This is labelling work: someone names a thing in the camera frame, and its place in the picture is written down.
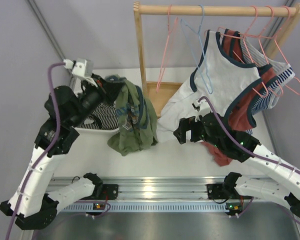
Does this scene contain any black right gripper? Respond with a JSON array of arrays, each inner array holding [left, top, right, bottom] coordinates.
[[173, 115, 223, 150]]

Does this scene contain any green tank top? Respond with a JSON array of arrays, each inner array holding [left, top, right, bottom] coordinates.
[[105, 74, 159, 157]]

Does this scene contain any blue hanger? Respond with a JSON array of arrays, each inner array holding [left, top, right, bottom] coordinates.
[[180, 4, 214, 95]]

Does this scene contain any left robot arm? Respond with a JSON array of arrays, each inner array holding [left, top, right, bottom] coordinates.
[[0, 74, 125, 230]]

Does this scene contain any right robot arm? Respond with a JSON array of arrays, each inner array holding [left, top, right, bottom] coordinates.
[[173, 112, 300, 218]]

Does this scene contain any red tank top navy trim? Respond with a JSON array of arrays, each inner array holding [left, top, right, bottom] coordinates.
[[206, 29, 280, 168]]

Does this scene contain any white tank top navy trim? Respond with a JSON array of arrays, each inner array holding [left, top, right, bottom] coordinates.
[[156, 30, 262, 143]]

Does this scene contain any pink hanger empty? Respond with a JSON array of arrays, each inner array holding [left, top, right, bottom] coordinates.
[[155, 4, 179, 93]]

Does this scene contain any pink hanger with striped top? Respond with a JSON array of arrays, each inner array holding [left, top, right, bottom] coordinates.
[[242, 5, 300, 96]]

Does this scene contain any blue white striped tank top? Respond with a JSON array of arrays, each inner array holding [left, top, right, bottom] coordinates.
[[240, 40, 296, 115]]

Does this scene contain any black white striped garment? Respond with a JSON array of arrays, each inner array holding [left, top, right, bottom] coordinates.
[[82, 103, 119, 130]]

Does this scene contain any wooden clothes rack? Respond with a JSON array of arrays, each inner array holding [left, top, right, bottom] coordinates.
[[133, 1, 300, 118]]

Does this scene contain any white plastic basket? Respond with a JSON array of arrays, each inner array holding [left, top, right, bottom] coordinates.
[[68, 76, 121, 137]]

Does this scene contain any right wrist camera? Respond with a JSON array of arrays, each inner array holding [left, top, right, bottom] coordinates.
[[192, 98, 210, 112]]

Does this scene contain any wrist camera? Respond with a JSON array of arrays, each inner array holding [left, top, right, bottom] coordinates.
[[192, 98, 210, 112], [63, 58, 94, 79]]

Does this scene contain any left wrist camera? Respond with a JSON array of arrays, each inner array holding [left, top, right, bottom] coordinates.
[[63, 58, 94, 79]]

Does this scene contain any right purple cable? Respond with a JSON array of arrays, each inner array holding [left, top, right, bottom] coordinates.
[[199, 96, 300, 230]]

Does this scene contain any aluminium rail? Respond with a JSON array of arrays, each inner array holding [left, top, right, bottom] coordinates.
[[47, 176, 278, 201]]

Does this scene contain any white slotted cable duct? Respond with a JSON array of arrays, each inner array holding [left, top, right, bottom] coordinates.
[[62, 201, 243, 215]]

